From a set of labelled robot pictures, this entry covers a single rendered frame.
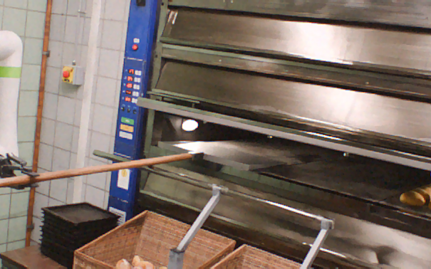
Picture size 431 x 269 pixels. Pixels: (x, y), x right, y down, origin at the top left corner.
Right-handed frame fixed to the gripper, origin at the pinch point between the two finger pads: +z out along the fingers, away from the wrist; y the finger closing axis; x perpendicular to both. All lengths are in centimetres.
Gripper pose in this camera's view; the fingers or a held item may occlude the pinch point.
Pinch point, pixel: (30, 178)
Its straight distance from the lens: 223.6
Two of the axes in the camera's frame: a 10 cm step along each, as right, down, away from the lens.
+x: -5.9, 0.4, -8.0
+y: -1.3, 9.8, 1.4
